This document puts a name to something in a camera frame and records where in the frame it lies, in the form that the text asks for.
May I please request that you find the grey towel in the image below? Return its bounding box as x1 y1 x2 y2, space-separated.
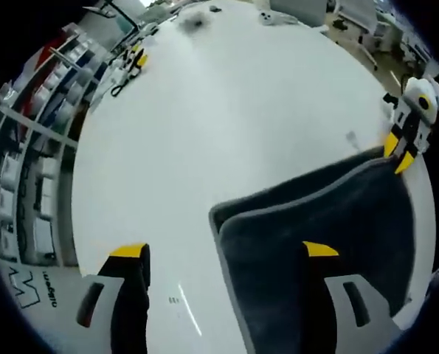
208 145 418 354

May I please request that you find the row of white storage bins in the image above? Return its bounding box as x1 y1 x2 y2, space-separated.
0 32 106 259

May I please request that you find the grey metal shelf unit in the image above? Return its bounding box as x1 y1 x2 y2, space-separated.
0 21 111 266

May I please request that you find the clear plastic container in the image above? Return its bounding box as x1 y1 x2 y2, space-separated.
180 10 210 30

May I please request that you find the pile of yellow black tools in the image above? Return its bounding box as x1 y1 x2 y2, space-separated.
110 44 150 97

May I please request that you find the black floor stand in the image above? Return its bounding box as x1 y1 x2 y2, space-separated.
82 0 139 36

